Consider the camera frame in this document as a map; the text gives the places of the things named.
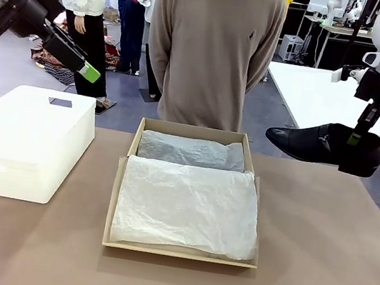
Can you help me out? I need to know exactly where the white tissue paper sheet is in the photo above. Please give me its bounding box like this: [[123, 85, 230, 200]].
[[108, 124, 274, 264]]

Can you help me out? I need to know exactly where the cardboard shoe box with lid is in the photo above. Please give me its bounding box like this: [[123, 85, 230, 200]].
[[101, 113, 279, 271]]

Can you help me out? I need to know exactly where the dark patterned fabric pile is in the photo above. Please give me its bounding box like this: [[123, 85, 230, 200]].
[[26, 46, 81, 87]]

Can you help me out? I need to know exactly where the black tripod pole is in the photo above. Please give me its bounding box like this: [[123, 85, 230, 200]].
[[333, 0, 379, 79]]

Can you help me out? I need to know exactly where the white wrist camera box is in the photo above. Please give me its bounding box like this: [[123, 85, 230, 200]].
[[331, 62, 369, 88]]

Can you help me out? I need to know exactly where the person in beige sweater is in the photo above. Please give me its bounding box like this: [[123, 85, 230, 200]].
[[135, 0, 289, 138]]

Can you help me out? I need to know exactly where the white box lid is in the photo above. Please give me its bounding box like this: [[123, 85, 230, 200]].
[[0, 81, 101, 211]]

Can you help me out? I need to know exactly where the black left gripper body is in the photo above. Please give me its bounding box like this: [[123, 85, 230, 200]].
[[6, 0, 61, 44]]

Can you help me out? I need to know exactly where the person in pink top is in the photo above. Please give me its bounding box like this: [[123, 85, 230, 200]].
[[95, 0, 151, 76]]

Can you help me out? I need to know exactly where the grey workbench table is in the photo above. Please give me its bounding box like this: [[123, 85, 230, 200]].
[[312, 20, 379, 78]]

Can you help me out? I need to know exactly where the red patterned fabric pile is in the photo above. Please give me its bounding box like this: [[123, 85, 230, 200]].
[[99, 34, 124, 73]]

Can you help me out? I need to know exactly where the black leather buckle shoe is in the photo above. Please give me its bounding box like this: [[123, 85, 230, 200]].
[[261, 112, 380, 180]]

